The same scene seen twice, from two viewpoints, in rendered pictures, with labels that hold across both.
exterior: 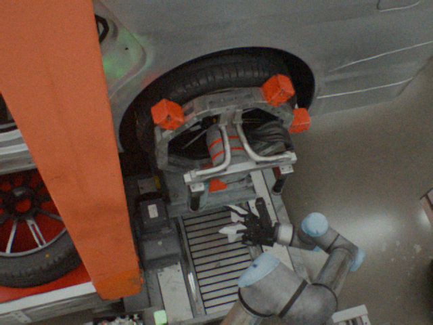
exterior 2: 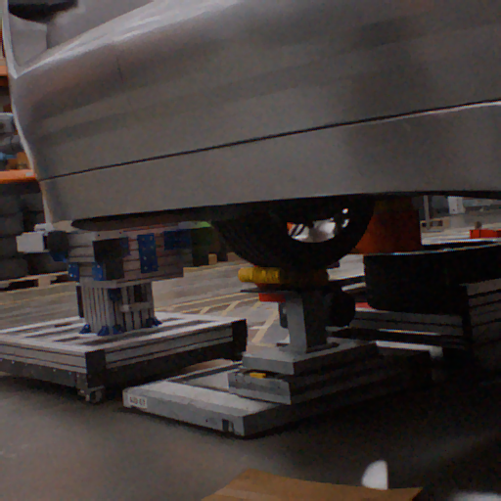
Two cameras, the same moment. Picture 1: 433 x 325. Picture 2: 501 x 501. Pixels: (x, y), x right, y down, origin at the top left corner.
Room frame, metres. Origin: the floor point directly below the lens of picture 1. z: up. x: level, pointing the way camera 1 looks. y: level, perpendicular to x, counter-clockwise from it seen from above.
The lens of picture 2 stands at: (4.44, -0.80, 0.80)
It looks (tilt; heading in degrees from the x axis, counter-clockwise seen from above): 3 degrees down; 168
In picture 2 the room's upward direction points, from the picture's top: 6 degrees counter-clockwise
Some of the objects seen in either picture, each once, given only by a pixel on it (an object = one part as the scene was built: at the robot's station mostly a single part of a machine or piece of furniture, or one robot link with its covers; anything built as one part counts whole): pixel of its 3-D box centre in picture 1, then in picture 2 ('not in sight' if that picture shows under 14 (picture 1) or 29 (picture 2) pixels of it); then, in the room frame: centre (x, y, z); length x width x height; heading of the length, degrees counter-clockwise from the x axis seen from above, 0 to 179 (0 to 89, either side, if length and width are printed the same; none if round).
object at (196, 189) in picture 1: (194, 182); not in sight; (0.81, 0.06, 0.93); 0.09 x 0.05 x 0.05; 24
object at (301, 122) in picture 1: (296, 120); not in sight; (1.20, -0.29, 0.85); 0.09 x 0.08 x 0.07; 114
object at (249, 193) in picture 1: (201, 175); (311, 374); (1.22, 0.06, 0.13); 0.50 x 0.36 x 0.10; 114
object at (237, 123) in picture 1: (262, 135); not in sight; (1.00, -0.15, 1.03); 0.19 x 0.18 x 0.11; 24
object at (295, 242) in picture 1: (306, 237); not in sight; (0.65, -0.35, 0.99); 0.11 x 0.08 x 0.09; 89
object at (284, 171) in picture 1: (282, 164); not in sight; (0.95, -0.25, 0.93); 0.09 x 0.05 x 0.05; 24
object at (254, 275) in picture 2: not in sight; (263, 275); (1.21, -0.08, 0.51); 0.29 x 0.06 x 0.06; 24
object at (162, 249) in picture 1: (154, 226); (324, 322); (0.85, 0.24, 0.26); 0.42 x 0.18 x 0.35; 24
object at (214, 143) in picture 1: (227, 152); not in sight; (1.00, -0.04, 0.85); 0.21 x 0.14 x 0.14; 24
